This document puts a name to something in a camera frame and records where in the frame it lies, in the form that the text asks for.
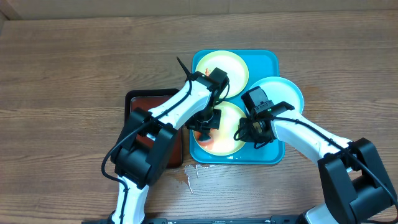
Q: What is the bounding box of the green orange sponge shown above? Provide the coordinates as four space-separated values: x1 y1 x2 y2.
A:
197 133 214 151

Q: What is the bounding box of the light blue plate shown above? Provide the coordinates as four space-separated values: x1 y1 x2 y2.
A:
251 77 304 119

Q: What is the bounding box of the yellow-green plate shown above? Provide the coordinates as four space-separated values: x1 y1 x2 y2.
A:
195 50 249 98
193 102 246 156

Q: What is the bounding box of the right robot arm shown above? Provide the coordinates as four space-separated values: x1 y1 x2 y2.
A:
234 84 397 223

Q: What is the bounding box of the teal plastic tray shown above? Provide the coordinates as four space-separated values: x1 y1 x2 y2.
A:
190 49 285 165

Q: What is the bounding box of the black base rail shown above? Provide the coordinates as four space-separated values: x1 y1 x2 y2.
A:
142 215 306 224

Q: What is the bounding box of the black wash basin tray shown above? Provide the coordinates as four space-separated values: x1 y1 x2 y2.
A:
124 88 183 169

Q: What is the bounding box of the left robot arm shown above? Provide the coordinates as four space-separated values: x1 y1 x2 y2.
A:
103 68 229 223

